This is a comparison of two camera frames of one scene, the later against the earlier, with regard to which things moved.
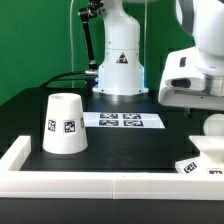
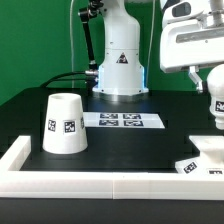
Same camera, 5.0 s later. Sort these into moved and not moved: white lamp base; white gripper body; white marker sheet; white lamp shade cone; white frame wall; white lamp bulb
Moved: white gripper body; white lamp bulb
Not moved: white frame wall; white marker sheet; white lamp shade cone; white lamp base
